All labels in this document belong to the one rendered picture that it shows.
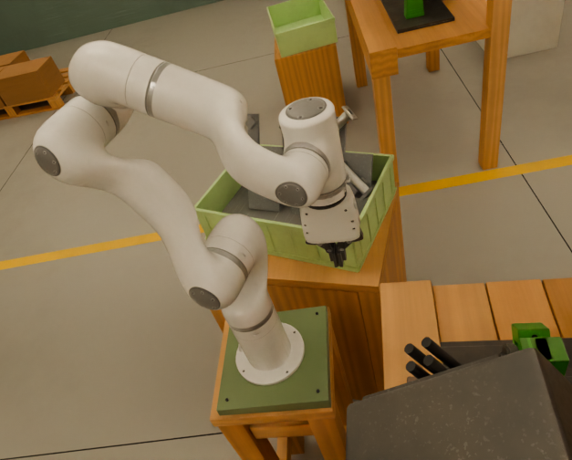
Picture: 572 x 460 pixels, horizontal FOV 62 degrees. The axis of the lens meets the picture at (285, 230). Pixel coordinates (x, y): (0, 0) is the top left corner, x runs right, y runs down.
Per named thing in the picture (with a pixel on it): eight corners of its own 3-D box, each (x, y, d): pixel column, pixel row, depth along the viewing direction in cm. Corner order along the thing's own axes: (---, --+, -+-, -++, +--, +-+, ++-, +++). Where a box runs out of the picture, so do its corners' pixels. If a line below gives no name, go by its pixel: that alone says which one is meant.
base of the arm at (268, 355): (229, 384, 124) (202, 344, 112) (245, 324, 137) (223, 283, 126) (298, 386, 118) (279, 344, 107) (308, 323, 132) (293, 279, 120)
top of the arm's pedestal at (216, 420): (213, 427, 124) (209, 420, 121) (229, 325, 147) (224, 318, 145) (336, 419, 118) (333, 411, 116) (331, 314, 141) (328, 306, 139)
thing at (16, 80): (-31, 126, 546) (-58, 91, 517) (5, 92, 605) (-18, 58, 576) (60, 109, 522) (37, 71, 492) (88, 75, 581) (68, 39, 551)
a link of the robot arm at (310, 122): (337, 200, 73) (351, 163, 79) (322, 126, 65) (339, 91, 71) (287, 197, 77) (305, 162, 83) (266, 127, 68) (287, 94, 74)
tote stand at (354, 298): (249, 382, 224) (189, 272, 171) (280, 295, 258) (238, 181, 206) (396, 406, 200) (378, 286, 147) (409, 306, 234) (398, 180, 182)
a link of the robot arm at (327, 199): (348, 160, 80) (351, 174, 82) (298, 166, 82) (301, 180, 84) (348, 192, 74) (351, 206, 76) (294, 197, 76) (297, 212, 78)
